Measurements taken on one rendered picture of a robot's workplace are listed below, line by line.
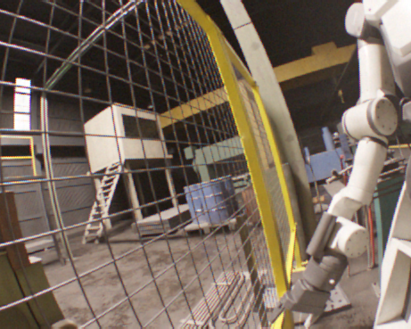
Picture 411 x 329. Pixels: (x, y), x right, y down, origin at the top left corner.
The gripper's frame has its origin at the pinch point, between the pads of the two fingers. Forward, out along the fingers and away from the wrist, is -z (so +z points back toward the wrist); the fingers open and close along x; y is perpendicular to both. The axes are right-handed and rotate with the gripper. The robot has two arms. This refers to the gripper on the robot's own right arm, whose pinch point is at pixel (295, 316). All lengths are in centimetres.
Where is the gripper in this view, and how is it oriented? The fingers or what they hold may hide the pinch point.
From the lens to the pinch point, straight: 58.4
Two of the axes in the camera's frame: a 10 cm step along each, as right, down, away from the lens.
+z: 3.5, -9.3, -0.5
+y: -0.8, 0.2, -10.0
